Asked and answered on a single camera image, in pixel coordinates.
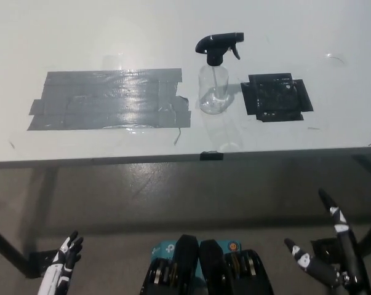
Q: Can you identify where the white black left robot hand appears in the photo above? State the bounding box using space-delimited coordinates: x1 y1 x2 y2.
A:
37 230 84 295

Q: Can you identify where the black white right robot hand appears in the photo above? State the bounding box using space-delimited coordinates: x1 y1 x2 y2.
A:
284 188 371 295

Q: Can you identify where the black spray trigger lid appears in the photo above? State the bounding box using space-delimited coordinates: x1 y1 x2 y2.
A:
194 31 245 66

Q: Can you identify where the clear plastic bottle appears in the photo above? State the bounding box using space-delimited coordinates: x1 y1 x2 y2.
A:
197 63 230 116

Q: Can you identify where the small black tape strip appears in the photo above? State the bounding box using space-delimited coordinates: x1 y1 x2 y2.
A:
199 150 225 162

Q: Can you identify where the black tape square patch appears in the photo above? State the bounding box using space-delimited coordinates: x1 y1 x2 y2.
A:
240 73 314 123

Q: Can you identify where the grey duct tape patch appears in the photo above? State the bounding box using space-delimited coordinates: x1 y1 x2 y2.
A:
26 68 193 132

